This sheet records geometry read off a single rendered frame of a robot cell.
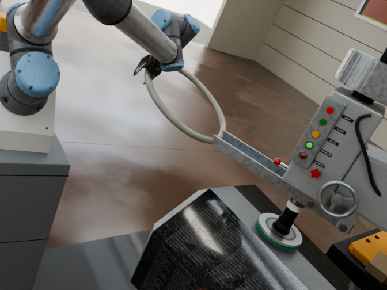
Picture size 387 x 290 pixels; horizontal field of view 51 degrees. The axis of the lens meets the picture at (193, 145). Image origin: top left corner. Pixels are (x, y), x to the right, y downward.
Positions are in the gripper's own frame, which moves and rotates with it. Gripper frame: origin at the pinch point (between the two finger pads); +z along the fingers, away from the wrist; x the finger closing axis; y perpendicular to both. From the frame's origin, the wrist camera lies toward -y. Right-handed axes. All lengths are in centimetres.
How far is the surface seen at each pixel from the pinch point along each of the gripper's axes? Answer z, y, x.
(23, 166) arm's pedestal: 39, 46, -18
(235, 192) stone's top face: 12, 11, 73
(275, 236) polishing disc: -4, 44, 81
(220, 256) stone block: 19, 49, 71
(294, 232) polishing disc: -7, 36, 92
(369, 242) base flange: -11, 2, 159
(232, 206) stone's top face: 10, 24, 70
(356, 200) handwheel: -44, 52, 79
